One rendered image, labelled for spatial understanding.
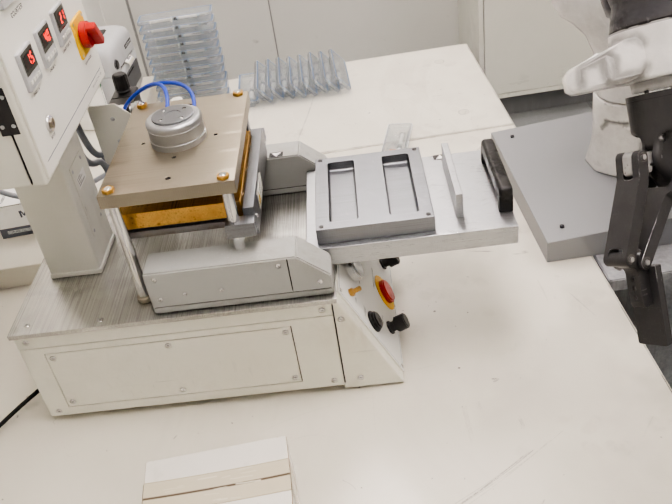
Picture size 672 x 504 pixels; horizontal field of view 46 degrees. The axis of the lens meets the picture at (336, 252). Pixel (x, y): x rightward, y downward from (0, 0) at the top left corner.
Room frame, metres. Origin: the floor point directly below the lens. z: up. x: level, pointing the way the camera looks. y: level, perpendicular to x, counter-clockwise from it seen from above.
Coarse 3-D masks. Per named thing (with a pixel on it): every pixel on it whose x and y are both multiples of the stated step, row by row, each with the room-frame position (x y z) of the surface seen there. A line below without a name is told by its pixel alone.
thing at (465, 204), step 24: (432, 168) 1.06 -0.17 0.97; (456, 168) 1.05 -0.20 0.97; (480, 168) 1.03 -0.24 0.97; (312, 192) 1.04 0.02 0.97; (432, 192) 0.99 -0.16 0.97; (456, 192) 0.92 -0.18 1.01; (480, 192) 0.97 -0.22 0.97; (312, 216) 0.97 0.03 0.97; (456, 216) 0.91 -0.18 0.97; (480, 216) 0.91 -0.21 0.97; (504, 216) 0.90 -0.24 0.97; (312, 240) 0.91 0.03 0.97; (360, 240) 0.89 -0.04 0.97; (384, 240) 0.89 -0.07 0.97; (408, 240) 0.88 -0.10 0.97; (432, 240) 0.88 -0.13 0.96; (456, 240) 0.88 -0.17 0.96; (480, 240) 0.87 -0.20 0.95; (504, 240) 0.87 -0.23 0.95
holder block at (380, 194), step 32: (320, 160) 1.09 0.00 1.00; (352, 160) 1.08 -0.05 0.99; (384, 160) 1.08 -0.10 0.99; (416, 160) 1.05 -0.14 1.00; (320, 192) 1.00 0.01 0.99; (352, 192) 1.01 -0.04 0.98; (384, 192) 0.97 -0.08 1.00; (416, 192) 0.96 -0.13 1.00; (320, 224) 0.91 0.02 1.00; (352, 224) 0.90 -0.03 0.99; (384, 224) 0.89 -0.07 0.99; (416, 224) 0.89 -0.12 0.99
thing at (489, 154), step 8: (488, 144) 1.03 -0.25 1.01; (488, 152) 1.01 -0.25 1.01; (496, 152) 1.01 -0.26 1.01; (488, 160) 0.99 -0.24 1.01; (496, 160) 0.98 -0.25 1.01; (488, 168) 0.99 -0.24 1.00; (496, 168) 0.96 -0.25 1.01; (504, 168) 0.96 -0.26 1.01; (496, 176) 0.94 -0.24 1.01; (504, 176) 0.94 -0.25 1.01; (496, 184) 0.93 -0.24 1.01; (504, 184) 0.92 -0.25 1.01; (496, 192) 0.93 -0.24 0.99; (504, 192) 0.91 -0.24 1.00; (512, 192) 0.91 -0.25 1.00; (504, 200) 0.91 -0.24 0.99; (512, 200) 0.91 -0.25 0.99; (504, 208) 0.91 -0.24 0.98; (512, 208) 0.91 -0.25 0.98
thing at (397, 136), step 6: (390, 126) 1.60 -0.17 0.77; (396, 126) 1.60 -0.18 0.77; (402, 126) 1.59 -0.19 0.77; (408, 126) 1.59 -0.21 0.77; (390, 132) 1.57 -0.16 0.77; (396, 132) 1.57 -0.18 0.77; (402, 132) 1.56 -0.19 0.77; (408, 132) 1.56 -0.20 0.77; (390, 138) 1.54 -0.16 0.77; (396, 138) 1.54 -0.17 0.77; (402, 138) 1.53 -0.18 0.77; (408, 138) 1.53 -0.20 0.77; (384, 144) 1.52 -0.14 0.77; (390, 144) 1.52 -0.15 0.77; (396, 144) 1.51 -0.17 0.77; (402, 144) 1.51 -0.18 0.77; (384, 150) 1.49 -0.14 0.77
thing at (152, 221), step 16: (240, 176) 0.97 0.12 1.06; (240, 192) 0.92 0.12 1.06; (128, 208) 0.93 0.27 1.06; (144, 208) 0.92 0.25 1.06; (160, 208) 0.92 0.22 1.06; (176, 208) 0.91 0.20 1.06; (192, 208) 0.91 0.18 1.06; (208, 208) 0.91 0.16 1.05; (224, 208) 0.90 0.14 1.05; (240, 208) 0.90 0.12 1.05; (128, 224) 0.91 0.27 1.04; (144, 224) 0.91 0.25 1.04; (160, 224) 0.91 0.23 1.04; (176, 224) 0.91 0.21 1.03; (192, 224) 0.91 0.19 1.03; (208, 224) 0.91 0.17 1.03; (224, 224) 0.91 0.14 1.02
